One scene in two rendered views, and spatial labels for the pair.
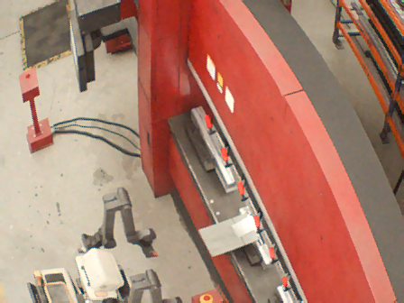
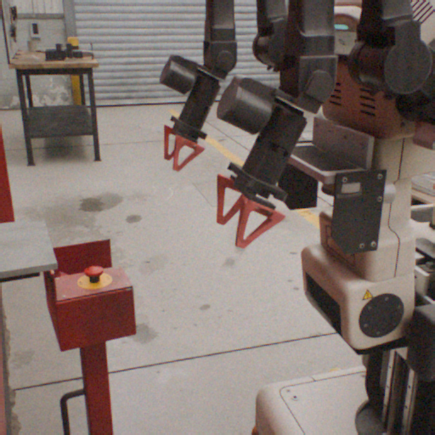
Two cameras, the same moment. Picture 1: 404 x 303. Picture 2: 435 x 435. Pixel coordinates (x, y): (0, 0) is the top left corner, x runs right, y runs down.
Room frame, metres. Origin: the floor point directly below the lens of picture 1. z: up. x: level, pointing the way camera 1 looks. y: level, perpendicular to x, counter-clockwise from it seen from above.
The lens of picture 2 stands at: (2.35, 0.24, 1.31)
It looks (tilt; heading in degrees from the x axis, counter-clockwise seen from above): 21 degrees down; 183
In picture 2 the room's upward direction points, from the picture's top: straight up
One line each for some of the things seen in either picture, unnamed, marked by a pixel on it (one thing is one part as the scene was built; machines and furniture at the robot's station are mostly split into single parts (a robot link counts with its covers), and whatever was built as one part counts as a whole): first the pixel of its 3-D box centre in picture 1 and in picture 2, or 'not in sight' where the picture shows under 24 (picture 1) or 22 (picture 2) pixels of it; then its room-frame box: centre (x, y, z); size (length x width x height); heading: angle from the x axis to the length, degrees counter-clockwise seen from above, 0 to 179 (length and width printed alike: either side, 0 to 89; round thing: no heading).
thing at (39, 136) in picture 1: (33, 109); not in sight; (2.84, 1.29, 0.41); 0.25 x 0.20 x 0.83; 115
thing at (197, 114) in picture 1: (214, 148); not in sight; (2.26, -0.06, 0.92); 0.50 x 0.06 x 0.10; 25
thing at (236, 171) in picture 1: (243, 165); not in sight; (1.97, -0.20, 1.26); 0.15 x 0.09 x 0.17; 25
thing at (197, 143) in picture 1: (199, 147); not in sight; (2.28, 0.01, 0.89); 0.30 x 0.05 x 0.03; 25
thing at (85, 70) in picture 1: (82, 46); not in sight; (2.62, 0.74, 1.42); 0.45 x 0.12 x 0.36; 22
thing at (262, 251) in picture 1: (257, 239); not in sight; (1.71, -0.32, 0.92); 0.39 x 0.06 x 0.10; 25
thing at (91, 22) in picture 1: (93, 26); not in sight; (2.69, 0.68, 1.53); 0.51 x 0.25 x 0.85; 22
